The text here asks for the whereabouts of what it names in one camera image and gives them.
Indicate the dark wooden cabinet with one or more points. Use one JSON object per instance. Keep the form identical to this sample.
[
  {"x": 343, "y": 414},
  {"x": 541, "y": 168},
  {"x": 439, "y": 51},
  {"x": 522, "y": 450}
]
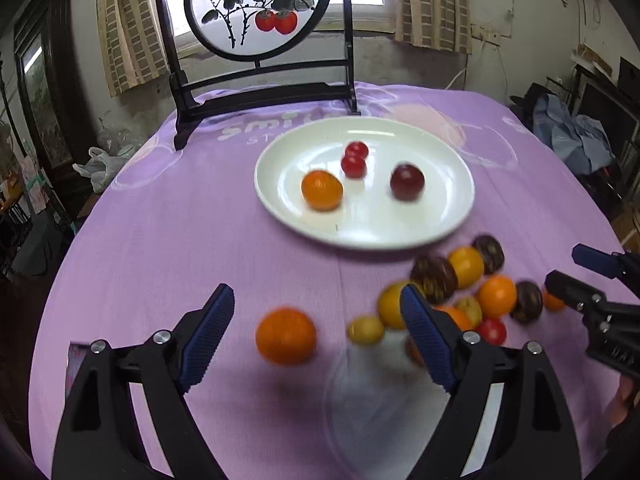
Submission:
[{"x": 50, "y": 85}]

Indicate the smartphone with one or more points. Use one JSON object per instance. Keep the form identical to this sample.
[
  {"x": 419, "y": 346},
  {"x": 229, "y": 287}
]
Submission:
[{"x": 75, "y": 365}]

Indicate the purple printed tablecloth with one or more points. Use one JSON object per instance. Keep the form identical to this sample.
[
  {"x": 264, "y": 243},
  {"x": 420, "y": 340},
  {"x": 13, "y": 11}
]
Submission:
[{"x": 175, "y": 240}]

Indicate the small orange kumquat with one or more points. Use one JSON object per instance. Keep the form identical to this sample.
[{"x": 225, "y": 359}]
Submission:
[{"x": 551, "y": 302}]

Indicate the round painted screen black stand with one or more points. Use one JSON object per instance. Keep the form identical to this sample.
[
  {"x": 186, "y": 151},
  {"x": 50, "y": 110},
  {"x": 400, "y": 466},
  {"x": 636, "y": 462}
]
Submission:
[{"x": 260, "y": 99}]

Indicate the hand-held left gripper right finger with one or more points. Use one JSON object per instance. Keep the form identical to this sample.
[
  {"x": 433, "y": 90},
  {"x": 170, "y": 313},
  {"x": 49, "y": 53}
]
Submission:
[{"x": 422, "y": 330}]

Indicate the dark red plum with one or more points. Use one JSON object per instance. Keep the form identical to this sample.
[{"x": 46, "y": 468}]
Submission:
[{"x": 407, "y": 181}]

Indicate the small yellow-orange citrus fruit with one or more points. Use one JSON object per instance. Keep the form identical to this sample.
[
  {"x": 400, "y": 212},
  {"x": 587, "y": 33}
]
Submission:
[{"x": 466, "y": 266}]

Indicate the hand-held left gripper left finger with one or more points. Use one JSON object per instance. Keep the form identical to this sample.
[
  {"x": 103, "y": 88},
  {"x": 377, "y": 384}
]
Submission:
[{"x": 212, "y": 327}]

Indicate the red cherry tomato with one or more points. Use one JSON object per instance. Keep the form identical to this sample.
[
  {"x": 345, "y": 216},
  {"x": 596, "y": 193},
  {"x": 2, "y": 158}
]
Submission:
[
  {"x": 353, "y": 167},
  {"x": 357, "y": 148},
  {"x": 491, "y": 331}
]

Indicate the dark purple passion fruit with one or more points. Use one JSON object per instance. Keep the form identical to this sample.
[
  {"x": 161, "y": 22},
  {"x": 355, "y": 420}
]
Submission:
[
  {"x": 490, "y": 252},
  {"x": 526, "y": 302},
  {"x": 434, "y": 277}
]

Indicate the small yellow fruit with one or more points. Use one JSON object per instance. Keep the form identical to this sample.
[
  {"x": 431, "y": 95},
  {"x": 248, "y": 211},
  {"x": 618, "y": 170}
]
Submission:
[{"x": 470, "y": 310}]

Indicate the beige checked curtain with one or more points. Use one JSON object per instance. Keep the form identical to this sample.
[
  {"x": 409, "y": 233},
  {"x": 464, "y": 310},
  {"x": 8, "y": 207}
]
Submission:
[
  {"x": 130, "y": 35},
  {"x": 430, "y": 5}
]

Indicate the person's right hand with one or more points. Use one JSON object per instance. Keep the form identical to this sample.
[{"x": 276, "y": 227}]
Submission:
[{"x": 621, "y": 400}]

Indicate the blue clothes pile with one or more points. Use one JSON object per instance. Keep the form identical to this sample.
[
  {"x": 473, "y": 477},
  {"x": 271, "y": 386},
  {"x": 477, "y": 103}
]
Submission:
[{"x": 570, "y": 135}]

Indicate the white oval plate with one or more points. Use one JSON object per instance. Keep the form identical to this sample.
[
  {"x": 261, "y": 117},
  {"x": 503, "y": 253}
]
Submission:
[{"x": 370, "y": 212}]

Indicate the person's right forearm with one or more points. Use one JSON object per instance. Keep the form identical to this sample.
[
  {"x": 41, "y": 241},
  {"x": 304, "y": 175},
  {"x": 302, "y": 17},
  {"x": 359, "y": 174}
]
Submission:
[{"x": 622, "y": 435}]

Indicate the large orange tangerine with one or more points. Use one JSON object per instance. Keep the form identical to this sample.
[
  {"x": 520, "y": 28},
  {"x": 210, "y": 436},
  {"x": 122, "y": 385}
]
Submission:
[{"x": 286, "y": 336}]

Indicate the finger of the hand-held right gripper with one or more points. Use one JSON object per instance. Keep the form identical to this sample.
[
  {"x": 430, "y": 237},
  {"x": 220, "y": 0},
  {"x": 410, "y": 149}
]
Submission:
[
  {"x": 572, "y": 290},
  {"x": 597, "y": 259}
]

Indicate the pale yellow longan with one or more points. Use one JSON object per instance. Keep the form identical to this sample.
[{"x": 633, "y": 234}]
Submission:
[{"x": 366, "y": 330}]

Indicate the white plastic bag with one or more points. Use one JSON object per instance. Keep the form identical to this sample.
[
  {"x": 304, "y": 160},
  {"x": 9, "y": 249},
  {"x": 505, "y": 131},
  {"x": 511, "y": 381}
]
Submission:
[{"x": 102, "y": 167}]

